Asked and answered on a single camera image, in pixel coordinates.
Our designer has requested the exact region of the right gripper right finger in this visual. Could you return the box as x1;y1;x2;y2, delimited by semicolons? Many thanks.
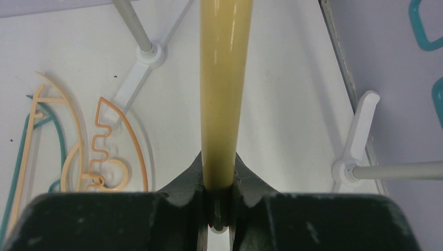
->
230;156;420;250

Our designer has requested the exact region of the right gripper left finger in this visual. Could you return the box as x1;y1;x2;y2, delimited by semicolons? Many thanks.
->
2;155;207;250

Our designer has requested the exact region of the orange wavy hanger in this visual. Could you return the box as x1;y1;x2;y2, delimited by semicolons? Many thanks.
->
82;97;149;192

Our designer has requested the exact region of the teal plastic hanger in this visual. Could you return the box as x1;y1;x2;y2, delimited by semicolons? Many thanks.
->
1;102;67;247

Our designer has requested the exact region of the peach plastic hanger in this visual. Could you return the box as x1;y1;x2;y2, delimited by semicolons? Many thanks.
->
5;72;130;239

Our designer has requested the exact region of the yellow wavy hanger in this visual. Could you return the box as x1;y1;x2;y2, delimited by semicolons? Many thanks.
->
200;1;253;191

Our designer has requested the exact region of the blue wavy hanger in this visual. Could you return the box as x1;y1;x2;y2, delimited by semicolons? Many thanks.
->
408;0;442;52
432;77;443;127

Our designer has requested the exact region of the white garment rack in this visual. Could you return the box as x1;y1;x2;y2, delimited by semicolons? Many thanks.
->
100;1;442;192

